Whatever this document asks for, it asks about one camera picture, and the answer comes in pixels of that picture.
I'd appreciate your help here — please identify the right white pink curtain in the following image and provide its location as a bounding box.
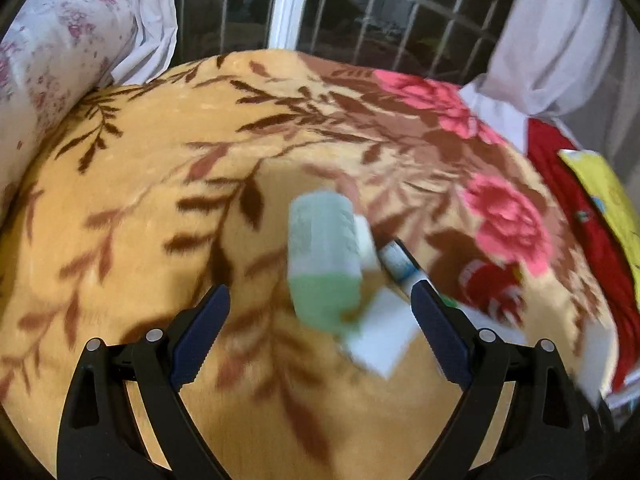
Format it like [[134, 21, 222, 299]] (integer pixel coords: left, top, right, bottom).
[[459, 0, 640, 154]]

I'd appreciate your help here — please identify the floral pink pillow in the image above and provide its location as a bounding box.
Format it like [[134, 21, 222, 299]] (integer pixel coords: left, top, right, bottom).
[[1, 0, 128, 203]]

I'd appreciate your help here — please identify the white box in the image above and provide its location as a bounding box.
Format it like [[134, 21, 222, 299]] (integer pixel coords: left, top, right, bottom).
[[341, 287, 420, 379]]

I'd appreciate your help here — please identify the window with metal bars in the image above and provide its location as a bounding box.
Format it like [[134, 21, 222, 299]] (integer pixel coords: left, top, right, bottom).
[[174, 0, 513, 84]]

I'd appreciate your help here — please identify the floral plush bed blanket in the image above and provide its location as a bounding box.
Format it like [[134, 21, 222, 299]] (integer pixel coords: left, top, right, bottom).
[[1, 51, 617, 479]]

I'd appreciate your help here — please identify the small white dropper bottle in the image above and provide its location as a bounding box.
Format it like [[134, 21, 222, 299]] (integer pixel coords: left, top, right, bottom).
[[378, 240, 426, 297]]

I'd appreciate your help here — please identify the red cloth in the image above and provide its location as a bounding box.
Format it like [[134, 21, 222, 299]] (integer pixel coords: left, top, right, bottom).
[[527, 118, 640, 391]]

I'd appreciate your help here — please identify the yellow cartoon pillow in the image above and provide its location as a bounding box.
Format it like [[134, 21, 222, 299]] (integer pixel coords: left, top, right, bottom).
[[558, 148, 639, 301]]

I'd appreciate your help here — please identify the red white yarn ornament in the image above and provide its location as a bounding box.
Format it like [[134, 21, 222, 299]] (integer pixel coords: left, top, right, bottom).
[[458, 259, 525, 327]]

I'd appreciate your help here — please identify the green white lotion bottle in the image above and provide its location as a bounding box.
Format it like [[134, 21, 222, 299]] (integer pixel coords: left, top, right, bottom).
[[288, 190, 362, 335]]

